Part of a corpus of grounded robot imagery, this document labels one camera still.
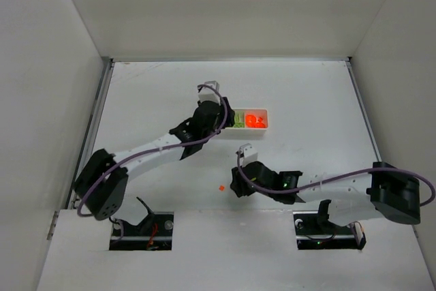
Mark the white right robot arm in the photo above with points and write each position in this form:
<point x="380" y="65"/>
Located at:
<point x="380" y="191"/>

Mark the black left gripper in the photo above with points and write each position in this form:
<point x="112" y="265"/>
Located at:
<point x="227" y="114"/>

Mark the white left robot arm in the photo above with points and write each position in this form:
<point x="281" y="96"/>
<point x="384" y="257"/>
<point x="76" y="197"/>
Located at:
<point x="102" y="183"/>

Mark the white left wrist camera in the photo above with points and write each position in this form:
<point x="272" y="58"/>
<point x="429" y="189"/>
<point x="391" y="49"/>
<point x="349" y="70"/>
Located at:
<point x="208" y="92"/>

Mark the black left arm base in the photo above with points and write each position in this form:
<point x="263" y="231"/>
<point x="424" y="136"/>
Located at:
<point x="153" y="233"/>

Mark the orange round lego piece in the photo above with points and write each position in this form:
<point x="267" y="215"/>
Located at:
<point x="249" y="119"/>

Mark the white divided sorting tray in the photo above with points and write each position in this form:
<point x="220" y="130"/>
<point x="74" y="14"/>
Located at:
<point x="247" y="131"/>

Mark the large green lego brick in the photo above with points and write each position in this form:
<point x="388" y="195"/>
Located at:
<point x="239" y="118"/>

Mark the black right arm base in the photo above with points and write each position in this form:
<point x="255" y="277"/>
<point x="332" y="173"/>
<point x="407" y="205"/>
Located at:
<point x="314" y="231"/>

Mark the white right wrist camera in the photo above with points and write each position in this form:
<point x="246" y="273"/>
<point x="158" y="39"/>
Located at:
<point x="247" y="154"/>

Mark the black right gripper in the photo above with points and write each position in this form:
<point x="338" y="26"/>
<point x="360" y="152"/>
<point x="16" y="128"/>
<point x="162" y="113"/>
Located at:
<point x="239" y="182"/>

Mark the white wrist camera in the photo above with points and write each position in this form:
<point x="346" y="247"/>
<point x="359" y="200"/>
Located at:
<point x="208" y="92"/>
<point x="247" y="154"/>

